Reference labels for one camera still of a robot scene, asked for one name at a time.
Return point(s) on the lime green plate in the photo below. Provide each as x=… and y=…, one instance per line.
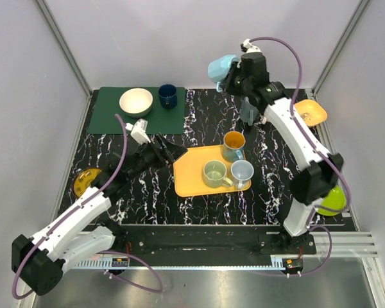
x=335, y=200

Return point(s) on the yellow patterned saucer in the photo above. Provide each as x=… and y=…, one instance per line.
x=84, y=179

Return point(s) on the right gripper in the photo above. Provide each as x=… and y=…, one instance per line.
x=228, y=88

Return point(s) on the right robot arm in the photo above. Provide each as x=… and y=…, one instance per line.
x=319, y=168

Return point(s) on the yellow plastic tray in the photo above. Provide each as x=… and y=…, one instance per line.
x=188, y=172

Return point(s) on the yellow square dish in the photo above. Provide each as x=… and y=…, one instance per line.
x=311, y=112

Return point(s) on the dark blue mug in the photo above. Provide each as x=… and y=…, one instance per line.
x=167, y=96

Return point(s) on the pale green mug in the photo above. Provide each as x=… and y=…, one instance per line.
x=215, y=175

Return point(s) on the white bowl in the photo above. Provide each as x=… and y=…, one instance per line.
x=136, y=102

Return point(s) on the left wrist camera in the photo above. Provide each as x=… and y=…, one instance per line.
x=138, y=131

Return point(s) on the pale blue-grey mug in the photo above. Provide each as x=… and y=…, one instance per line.
x=241, y=173

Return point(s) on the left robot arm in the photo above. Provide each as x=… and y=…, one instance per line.
x=41, y=260

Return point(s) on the light blue faceted mug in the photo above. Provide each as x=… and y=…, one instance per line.
x=218, y=69

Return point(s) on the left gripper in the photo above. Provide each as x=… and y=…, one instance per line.
x=162, y=151

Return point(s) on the orange-inside blue floral mug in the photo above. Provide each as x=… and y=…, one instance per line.
x=233, y=144

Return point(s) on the dark green mat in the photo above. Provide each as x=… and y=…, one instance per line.
x=160, y=120

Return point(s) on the grey-blue faceted mug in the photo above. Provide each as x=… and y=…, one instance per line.
x=248, y=113

